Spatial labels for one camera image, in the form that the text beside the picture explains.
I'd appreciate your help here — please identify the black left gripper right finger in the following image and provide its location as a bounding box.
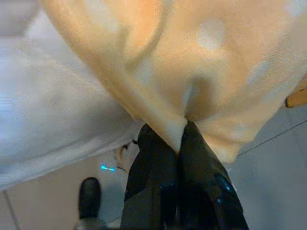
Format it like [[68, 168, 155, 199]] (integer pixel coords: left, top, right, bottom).
[[178, 121, 250, 230]]

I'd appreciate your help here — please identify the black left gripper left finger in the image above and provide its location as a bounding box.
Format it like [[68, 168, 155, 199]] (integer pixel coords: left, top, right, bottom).
[[119, 123, 180, 230]]

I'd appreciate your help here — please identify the yellow egg cartoon blanket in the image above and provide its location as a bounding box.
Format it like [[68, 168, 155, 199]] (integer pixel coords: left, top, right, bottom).
[[45, 0, 307, 165]]

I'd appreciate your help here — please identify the black robot foot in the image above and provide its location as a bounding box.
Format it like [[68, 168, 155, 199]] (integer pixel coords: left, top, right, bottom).
[[78, 176, 102, 220]]

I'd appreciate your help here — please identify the white quilted mattress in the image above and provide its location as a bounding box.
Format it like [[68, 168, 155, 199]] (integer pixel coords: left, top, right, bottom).
[[0, 9, 144, 191]]

